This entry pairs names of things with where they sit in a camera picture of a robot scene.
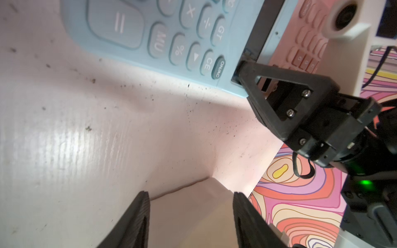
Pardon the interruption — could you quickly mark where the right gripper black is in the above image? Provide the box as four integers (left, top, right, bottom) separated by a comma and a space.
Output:
235, 61, 381, 167

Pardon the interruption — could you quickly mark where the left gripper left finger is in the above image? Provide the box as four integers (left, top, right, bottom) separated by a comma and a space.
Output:
98, 191, 151, 248

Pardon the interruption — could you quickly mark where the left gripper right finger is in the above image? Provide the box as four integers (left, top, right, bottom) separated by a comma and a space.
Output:
233, 192, 286, 248

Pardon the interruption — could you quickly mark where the pink calculator back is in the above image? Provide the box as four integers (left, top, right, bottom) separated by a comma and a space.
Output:
256, 0, 335, 73

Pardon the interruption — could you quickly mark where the light blue calculator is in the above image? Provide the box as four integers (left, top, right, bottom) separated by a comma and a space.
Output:
60, 1, 298, 98

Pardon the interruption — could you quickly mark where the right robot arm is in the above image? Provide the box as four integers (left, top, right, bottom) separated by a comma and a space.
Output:
234, 61, 397, 248

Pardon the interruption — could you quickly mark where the white plastic storage box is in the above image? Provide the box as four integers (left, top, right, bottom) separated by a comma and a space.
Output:
148, 178, 238, 248

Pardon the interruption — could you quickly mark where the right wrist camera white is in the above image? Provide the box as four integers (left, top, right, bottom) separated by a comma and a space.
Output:
319, 0, 391, 97

